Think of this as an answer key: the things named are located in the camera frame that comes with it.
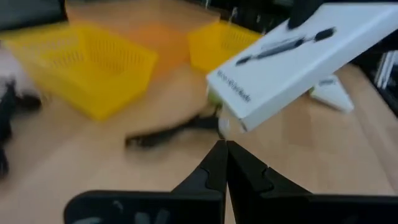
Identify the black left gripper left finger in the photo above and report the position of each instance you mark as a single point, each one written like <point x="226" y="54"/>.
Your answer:
<point x="205" y="193"/>

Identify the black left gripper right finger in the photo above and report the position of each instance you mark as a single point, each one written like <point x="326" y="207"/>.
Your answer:
<point x="258" y="199"/>

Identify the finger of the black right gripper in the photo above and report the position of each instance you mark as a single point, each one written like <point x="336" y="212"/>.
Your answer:
<point x="303" y="12"/>

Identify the white oblong product box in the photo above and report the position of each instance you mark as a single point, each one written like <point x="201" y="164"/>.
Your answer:
<point x="295" y="71"/>

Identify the white square product box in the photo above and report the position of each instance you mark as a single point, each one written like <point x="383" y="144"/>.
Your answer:
<point x="332" y="95"/>

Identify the yellow plastic basket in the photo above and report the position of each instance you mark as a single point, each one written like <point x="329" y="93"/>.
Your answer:
<point x="102" y="93"/>
<point x="211" y="53"/>

